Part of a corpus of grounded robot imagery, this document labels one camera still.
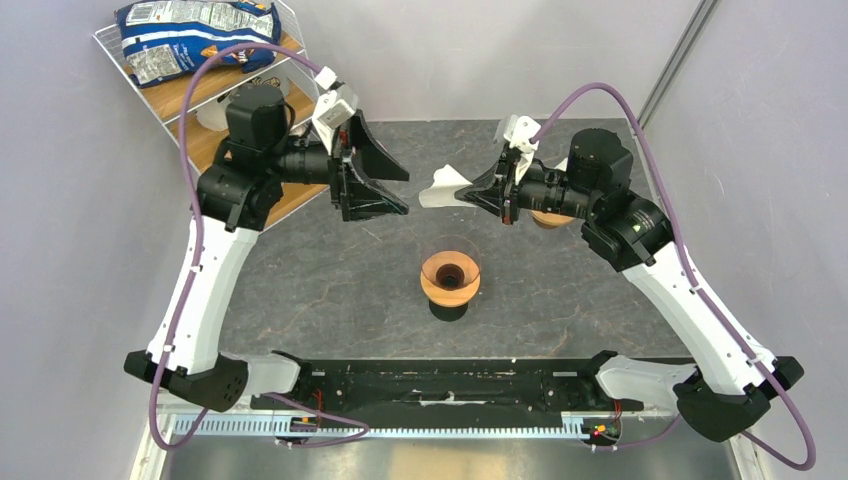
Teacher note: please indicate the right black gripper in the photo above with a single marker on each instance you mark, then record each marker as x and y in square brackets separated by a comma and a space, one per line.
[495, 193]

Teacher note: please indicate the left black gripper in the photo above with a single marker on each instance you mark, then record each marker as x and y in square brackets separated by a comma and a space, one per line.
[355, 197]

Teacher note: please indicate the wooden ring stand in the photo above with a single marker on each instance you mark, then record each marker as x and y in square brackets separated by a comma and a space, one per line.
[450, 278]
[549, 220]

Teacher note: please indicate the red black dripper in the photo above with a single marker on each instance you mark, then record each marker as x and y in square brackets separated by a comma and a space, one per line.
[447, 314]

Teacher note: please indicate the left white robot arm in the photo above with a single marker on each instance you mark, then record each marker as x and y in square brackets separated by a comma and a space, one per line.
[259, 156]

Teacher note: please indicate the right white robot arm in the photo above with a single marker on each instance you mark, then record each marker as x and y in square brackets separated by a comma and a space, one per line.
[731, 382]

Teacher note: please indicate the white plastic jug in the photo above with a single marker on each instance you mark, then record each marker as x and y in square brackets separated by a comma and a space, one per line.
[212, 115]

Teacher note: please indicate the blue Doritos chip bag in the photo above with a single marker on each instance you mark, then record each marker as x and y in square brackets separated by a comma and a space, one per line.
[164, 40]

